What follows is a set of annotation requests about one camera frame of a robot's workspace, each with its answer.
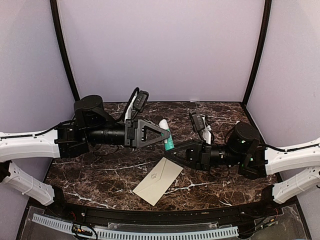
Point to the black left corner frame post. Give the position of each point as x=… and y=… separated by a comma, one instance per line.
x=62, y=49

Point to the cream paper envelope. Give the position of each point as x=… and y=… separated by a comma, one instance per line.
x=158, y=181

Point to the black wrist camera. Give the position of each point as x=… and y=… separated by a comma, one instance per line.
x=140, y=101
x=197, y=121

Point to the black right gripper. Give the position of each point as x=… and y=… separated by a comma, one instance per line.
x=194, y=150

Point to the black front table rail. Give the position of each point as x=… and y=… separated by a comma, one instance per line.
x=233, y=214

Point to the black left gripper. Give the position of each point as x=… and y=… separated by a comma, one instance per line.
x=137, y=138

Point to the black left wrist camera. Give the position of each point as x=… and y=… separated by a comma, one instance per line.
x=140, y=101

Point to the white slotted cable duct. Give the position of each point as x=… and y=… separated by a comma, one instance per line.
x=118, y=231

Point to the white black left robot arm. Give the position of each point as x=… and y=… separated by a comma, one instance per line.
x=69, y=139

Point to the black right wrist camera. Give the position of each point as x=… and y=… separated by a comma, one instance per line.
x=197, y=121

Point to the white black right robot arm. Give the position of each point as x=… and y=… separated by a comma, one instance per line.
x=255, y=160

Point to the black right corner frame post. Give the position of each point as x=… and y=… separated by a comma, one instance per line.
x=258, y=53

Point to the black corner frame post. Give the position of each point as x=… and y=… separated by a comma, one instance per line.
x=62, y=49
x=258, y=53

